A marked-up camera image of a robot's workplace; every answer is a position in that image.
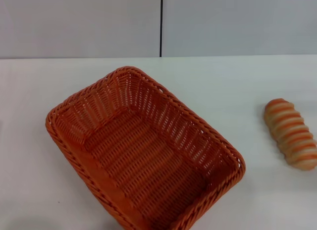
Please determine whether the black vertical wall seam strip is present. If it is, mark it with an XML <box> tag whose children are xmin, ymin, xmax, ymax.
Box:
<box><xmin>159</xmin><ymin>0</ymin><xmax>164</xmax><ymax>58</ymax></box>

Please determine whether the orange woven plastic basket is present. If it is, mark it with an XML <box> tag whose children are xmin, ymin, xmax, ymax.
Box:
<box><xmin>45</xmin><ymin>65</ymin><xmax>246</xmax><ymax>230</ymax></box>

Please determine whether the striped orange bread roll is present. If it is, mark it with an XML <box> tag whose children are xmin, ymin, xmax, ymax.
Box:
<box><xmin>264</xmin><ymin>98</ymin><xmax>317</xmax><ymax>171</ymax></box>

